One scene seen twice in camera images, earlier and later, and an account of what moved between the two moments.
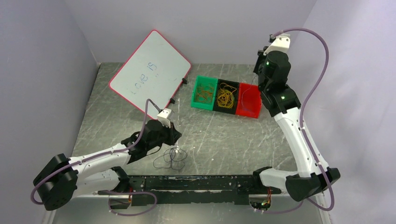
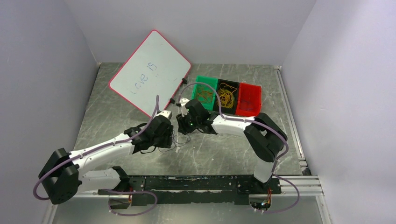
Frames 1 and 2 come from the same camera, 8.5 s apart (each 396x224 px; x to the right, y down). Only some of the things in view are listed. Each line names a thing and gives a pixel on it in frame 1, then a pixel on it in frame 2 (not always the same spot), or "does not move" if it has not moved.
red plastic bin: x=249 y=103 does not move
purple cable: x=173 y=158 → x=175 y=143
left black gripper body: x=166 y=135 does not move
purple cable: x=247 y=90 → x=244 y=105
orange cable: x=205 y=94 does not move
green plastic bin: x=204 y=93 does not move
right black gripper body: x=258 y=65 → x=188 y=124
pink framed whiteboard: x=152 y=72 does not move
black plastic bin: x=235 y=94 does not move
